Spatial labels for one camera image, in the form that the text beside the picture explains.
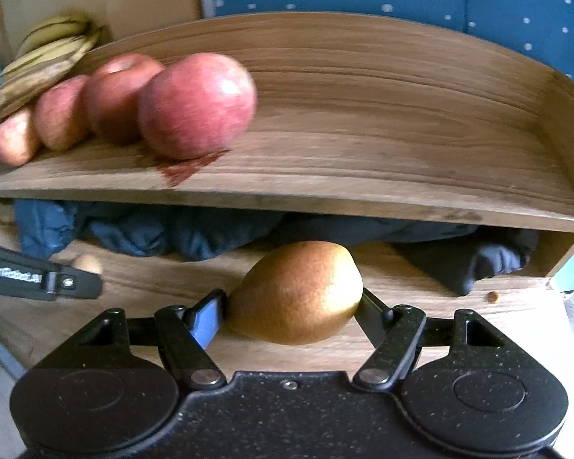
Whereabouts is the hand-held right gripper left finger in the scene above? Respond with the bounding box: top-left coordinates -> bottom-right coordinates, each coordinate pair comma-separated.
71,289 -> 227,390

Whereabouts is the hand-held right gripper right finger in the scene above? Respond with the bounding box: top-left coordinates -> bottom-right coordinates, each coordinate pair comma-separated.
353,287 -> 506,391

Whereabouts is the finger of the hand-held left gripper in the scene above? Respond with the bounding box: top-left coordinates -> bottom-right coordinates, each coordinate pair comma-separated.
45,262 -> 104,301

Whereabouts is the brown-yellow pear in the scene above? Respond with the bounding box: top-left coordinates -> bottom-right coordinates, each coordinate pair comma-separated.
226,240 -> 364,346

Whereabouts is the dark blue cloth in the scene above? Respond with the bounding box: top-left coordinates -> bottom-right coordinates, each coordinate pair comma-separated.
14,198 -> 539,297

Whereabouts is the pink-red apple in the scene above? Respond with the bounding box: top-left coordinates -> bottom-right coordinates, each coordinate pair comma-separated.
0,107 -> 41,167
33,75 -> 91,151

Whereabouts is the curved wooden shelf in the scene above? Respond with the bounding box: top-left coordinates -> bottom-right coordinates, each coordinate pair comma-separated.
0,12 -> 574,279

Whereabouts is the brown-spotted banana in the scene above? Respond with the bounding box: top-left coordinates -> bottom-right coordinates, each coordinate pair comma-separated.
0,57 -> 77,122

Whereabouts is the dark red apple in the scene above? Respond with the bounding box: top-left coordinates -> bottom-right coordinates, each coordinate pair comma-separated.
82,54 -> 166,145
138,52 -> 258,161

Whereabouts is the greenish yellow banana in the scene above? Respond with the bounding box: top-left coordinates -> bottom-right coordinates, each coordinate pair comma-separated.
16,13 -> 94,58

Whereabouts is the blue white-dotted fabric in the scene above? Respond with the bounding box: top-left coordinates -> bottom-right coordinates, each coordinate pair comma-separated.
196,0 -> 574,297

